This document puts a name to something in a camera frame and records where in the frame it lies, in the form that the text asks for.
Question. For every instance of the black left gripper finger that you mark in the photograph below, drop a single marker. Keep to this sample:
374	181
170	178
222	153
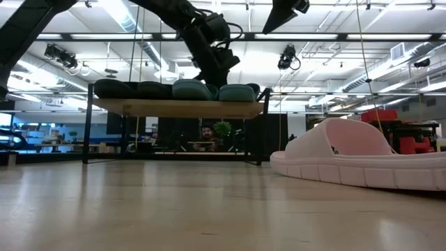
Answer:
216	80

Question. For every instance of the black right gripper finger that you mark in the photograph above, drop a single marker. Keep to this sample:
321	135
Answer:
280	14

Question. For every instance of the green rubber slide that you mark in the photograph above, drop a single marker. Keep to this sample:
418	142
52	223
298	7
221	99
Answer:
237	93
190	90

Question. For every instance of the pink rubber slide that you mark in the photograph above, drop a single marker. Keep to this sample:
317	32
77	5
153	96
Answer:
348	167

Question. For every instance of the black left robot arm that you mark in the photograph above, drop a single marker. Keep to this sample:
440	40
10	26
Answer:
31	31

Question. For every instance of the background green plant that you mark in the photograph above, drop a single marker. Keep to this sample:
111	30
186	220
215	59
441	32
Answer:
222	129

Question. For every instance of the black overhead gantry beam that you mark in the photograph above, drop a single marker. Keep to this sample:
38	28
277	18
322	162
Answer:
157	36

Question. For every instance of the person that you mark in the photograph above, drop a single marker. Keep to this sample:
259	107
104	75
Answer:
208	134

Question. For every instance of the black ceiling-mounted device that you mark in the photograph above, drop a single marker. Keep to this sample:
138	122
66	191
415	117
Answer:
61	55
421	63

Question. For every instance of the red and black cart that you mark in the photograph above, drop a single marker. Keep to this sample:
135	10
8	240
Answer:
380	115

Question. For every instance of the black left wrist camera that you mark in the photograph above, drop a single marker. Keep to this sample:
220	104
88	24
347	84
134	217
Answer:
228	58

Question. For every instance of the black overhead camera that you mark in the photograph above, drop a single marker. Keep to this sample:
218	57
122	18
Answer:
287	57

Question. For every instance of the wooden shelf black metal frame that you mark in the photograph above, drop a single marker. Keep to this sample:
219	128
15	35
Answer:
174	108

